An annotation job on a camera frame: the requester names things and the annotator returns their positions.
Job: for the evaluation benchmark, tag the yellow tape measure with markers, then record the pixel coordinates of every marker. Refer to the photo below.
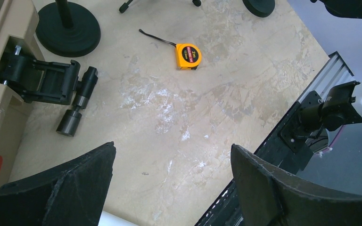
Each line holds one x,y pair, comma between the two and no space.
187,55

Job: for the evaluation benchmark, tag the black tripod shock-mount stand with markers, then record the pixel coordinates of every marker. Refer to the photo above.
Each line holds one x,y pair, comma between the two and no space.
125,5

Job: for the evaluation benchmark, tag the black round-base clip stand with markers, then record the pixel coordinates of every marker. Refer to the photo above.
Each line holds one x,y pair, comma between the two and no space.
260,8

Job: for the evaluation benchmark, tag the tan plastic tool case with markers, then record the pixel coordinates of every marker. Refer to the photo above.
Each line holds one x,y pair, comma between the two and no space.
18,22

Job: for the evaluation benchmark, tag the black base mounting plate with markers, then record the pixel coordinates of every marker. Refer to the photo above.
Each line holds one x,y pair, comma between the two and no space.
287,146

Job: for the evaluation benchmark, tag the black round-base shock-mount stand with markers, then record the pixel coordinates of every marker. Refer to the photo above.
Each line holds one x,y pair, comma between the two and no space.
68,29

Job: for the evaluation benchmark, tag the white grey-headed microphone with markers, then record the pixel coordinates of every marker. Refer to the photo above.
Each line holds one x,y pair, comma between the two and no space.
107,219

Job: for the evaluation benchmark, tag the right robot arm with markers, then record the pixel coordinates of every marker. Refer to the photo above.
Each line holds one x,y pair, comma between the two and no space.
343,104

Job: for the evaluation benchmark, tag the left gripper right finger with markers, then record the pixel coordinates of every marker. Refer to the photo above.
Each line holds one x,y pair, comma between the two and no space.
271,196

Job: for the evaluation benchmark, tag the black T-shaped adapter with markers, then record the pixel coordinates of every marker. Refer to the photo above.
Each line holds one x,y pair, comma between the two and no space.
84,89

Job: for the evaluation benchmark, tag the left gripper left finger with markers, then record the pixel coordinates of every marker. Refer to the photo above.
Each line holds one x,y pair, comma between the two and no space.
70,194

